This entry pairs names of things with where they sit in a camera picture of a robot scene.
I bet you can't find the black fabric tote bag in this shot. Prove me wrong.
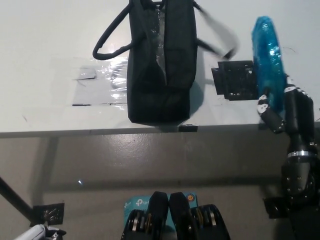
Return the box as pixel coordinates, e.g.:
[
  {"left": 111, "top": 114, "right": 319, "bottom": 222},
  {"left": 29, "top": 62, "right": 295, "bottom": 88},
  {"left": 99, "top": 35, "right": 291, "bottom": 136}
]
[{"left": 92, "top": 0, "right": 239, "bottom": 125}]

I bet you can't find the black table leg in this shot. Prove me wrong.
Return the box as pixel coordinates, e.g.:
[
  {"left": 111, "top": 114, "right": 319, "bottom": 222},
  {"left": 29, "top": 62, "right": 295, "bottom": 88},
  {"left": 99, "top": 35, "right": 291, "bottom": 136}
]
[{"left": 0, "top": 176, "right": 36, "bottom": 223}]

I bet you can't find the large black tape patch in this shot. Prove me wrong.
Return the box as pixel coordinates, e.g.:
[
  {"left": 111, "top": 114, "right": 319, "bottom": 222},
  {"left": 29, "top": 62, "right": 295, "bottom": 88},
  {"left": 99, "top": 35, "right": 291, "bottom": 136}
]
[{"left": 211, "top": 59, "right": 260, "bottom": 102}]

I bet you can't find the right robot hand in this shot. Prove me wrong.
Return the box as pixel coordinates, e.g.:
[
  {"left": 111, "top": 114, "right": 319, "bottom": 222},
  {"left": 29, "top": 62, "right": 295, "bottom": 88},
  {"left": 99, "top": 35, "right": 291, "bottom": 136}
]
[{"left": 256, "top": 74, "right": 316, "bottom": 155}]

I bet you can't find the blue plate stack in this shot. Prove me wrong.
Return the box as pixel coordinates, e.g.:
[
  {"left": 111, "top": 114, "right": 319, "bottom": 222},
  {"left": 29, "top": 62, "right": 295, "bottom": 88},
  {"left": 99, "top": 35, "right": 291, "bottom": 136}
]
[{"left": 250, "top": 15, "right": 287, "bottom": 117}]

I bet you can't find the small black tape strip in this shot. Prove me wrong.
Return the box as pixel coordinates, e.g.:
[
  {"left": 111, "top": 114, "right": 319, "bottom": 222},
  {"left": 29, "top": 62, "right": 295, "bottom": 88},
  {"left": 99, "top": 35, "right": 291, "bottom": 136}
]
[{"left": 177, "top": 123, "right": 198, "bottom": 133}]

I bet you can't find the teal tp-link box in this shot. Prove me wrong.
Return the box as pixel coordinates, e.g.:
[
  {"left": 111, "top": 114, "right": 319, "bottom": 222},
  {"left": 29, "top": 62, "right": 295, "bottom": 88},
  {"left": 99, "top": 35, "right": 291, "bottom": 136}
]
[{"left": 122, "top": 192, "right": 198, "bottom": 221}]

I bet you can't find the grey tape patch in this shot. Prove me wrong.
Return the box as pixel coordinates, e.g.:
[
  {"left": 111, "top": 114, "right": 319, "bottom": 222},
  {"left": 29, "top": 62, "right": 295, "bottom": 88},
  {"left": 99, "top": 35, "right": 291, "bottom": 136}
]
[{"left": 71, "top": 66, "right": 98, "bottom": 81}]

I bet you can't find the clear plastic tape sheet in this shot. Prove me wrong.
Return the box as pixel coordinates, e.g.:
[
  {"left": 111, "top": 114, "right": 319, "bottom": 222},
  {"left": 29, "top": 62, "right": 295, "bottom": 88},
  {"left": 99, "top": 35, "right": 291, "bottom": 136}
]
[{"left": 21, "top": 56, "right": 131, "bottom": 118}]

